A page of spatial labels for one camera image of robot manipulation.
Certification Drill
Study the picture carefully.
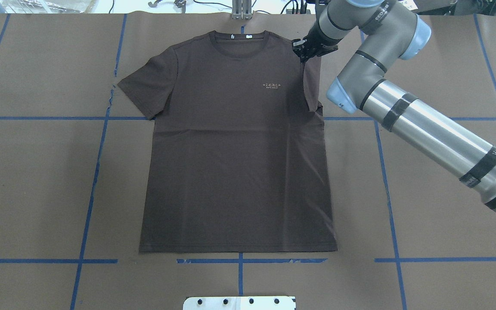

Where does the aluminium frame post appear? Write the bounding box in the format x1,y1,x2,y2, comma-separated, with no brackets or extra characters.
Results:
232,0,253,20

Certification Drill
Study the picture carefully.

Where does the dark brown t-shirt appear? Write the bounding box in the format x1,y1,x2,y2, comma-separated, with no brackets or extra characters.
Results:
118,31,338,253

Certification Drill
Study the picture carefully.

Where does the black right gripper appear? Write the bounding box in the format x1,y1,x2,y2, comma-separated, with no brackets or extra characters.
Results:
291,24,339,63

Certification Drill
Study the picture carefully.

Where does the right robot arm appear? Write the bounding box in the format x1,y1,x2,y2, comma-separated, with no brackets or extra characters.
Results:
292,0,496,213

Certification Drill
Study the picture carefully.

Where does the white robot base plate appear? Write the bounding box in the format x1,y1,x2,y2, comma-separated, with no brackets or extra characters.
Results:
183,296,297,310

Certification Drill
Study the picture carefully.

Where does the grey reacher grabber tool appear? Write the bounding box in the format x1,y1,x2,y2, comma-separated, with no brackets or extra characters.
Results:
147,0,187,9

